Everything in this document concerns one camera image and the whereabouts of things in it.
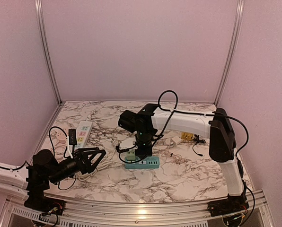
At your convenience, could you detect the teal power strip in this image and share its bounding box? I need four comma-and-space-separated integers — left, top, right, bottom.
124, 156, 160, 169

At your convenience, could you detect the aluminium frame post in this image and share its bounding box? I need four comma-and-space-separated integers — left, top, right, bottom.
214, 0, 245, 106
35, 0, 62, 105

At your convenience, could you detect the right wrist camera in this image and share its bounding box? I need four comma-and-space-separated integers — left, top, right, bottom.
115, 138, 136, 153

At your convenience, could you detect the white usb charger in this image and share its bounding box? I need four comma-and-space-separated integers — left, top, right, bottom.
164, 136, 182, 146

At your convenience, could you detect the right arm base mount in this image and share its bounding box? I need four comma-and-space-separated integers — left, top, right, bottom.
207, 199, 249, 217

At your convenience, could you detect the left aluminium frame post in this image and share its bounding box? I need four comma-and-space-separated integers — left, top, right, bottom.
35, 0, 62, 105

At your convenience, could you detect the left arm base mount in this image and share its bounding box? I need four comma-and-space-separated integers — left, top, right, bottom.
24, 196, 65, 216

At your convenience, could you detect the right aluminium frame post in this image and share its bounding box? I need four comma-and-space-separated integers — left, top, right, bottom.
214, 0, 245, 106

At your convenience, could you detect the front aluminium rail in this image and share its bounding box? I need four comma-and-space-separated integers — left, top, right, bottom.
0, 190, 274, 227

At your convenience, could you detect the white multicolour power strip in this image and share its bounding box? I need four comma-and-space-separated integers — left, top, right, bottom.
75, 121, 93, 149

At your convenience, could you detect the black power adapter with cable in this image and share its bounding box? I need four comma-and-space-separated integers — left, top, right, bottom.
192, 134, 206, 157

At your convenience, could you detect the pink usb cable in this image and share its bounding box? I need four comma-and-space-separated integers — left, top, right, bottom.
161, 144, 182, 164

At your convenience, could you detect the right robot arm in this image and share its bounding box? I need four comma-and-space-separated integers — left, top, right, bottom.
116, 102, 247, 212

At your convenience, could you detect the yellow cube socket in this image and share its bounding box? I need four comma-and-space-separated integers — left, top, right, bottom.
181, 132, 194, 141

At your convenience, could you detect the pink round socket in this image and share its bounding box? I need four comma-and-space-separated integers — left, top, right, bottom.
55, 128, 68, 144

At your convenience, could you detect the green usb charger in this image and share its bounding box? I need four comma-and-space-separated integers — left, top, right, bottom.
125, 149, 136, 162

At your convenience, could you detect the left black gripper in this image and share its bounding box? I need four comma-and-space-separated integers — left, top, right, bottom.
48, 148, 106, 185

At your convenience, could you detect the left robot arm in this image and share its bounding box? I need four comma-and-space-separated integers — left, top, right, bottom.
0, 147, 106, 210

